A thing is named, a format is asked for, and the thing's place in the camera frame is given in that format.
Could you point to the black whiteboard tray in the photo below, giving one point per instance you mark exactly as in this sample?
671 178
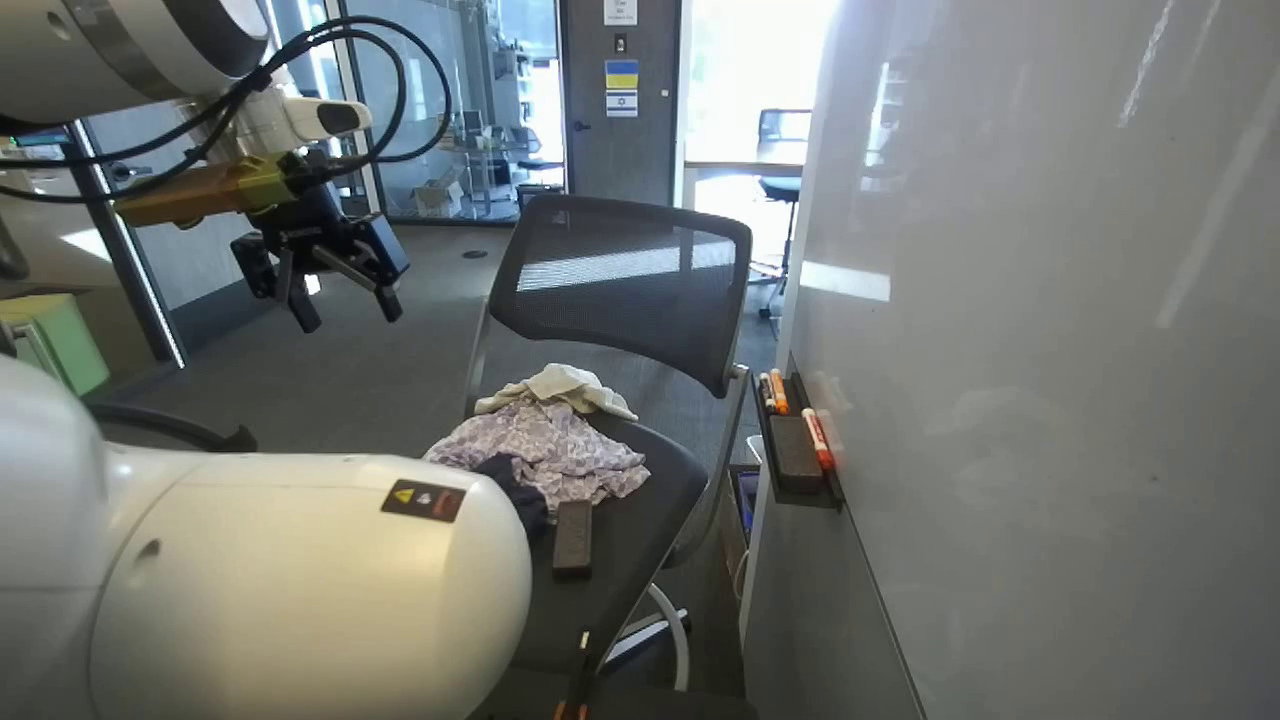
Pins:
802 491

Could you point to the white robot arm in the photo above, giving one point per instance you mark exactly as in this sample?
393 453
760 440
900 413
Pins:
264 602

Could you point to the large whiteboard panel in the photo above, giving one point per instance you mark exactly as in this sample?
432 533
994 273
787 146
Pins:
1064 401

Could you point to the purple white patterned garment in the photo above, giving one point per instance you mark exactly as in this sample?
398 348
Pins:
560 446

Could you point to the white door notice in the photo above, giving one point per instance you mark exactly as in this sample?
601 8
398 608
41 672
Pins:
621 8

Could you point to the green box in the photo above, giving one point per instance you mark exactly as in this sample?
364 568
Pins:
52 344

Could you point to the blue yellow door poster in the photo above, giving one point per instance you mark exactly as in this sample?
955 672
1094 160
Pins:
621 91

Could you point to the cream cloth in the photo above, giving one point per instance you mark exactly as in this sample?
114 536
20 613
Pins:
560 387

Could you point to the black whiteboard eraser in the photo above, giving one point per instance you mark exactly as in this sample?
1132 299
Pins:
794 446

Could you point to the grey door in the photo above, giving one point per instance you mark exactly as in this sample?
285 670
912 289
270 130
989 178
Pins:
621 146

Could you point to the background office chair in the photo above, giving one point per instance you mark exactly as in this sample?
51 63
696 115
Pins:
787 133

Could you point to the orange marker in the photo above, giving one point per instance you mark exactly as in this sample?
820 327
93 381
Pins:
818 440
778 391

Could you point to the black mesh office chair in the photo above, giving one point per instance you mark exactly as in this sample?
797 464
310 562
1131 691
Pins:
614 281

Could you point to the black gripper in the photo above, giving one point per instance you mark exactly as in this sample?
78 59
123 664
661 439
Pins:
321 227

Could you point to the dark navy garment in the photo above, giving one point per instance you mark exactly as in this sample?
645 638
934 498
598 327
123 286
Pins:
514 480

